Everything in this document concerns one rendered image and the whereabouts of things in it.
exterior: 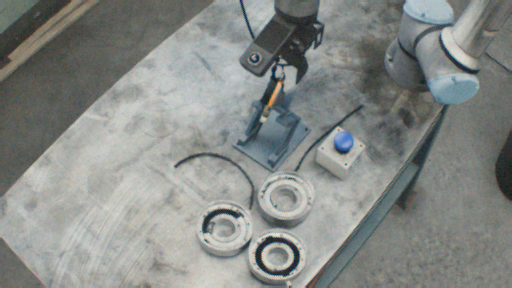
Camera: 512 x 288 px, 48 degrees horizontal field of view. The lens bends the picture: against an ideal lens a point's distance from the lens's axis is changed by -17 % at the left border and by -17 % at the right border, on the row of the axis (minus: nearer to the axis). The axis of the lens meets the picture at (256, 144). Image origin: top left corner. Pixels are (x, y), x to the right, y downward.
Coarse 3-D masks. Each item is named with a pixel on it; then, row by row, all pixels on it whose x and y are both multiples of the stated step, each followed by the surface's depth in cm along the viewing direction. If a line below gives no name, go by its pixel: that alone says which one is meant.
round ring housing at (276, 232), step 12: (276, 228) 121; (264, 240) 121; (300, 240) 120; (252, 252) 120; (264, 252) 120; (276, 252) 122; (288, 252) 120; (300, 252) 120; (252, 264) 117; (288, 264) 118; (300, 264) 118; (264, 276) 116; (276, 276) 117; (288, 276) 116
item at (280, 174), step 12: (264, 180) 127; (276, 180) 128; (300, 180) 128; (264, 192) 127; (276, 192) 127; (288, 192) 128; (312, 192) 126; (264, 204) 125; (276, 204) 125; (300, 204) 126; (312, 204) 124; (264, 216) 125; (276, 216) 123; (300, 216) 123
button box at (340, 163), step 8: (336, 128) 133; (328, 144) 131; (360, 144) 132; (320, 152) 131; (328, 152) 130; (336, 152) 130; (344, 152) 130; (352, 152) 130; (360, 152) 131; (320, 160) 133; (328, 160) 131; (336, 160) 129; (344, 160) 129; (352, 160) 129; (328, 168) 133; (336, 168) 131; (344, 168) 129; (352, 168) 133; (336, 176) 132; (344, 176) 131
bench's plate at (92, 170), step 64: (256, 0) 159; (320, 0) 161; (384, 0) 163; (192, 64) 147; (320, 64) 148; (384, 64) 150; (128, 128) 136; (192, 128) 137; (320, 128) 139; (384, 128) 140; (64, 192) 127; (128, 192) 128; (192, 192) 129; (256, 192) 130; (320, 192) 130; (64, 256) 119; (128, 256) 120; (192, 256) 121; (320, 256) 123
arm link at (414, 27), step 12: (408, 0) 132; (420, 0) 132; (432, 0) 132; (444, 0) 133; (408, 12) 132; (420, 12) 129; (432, 12) 129; (444, 12) 130; (408, 24) 134; (420, 24) 130; (432, 24) 129; (444, 24) 129; (408, 36) 135; (420, 36) 130; (408, 48) 139
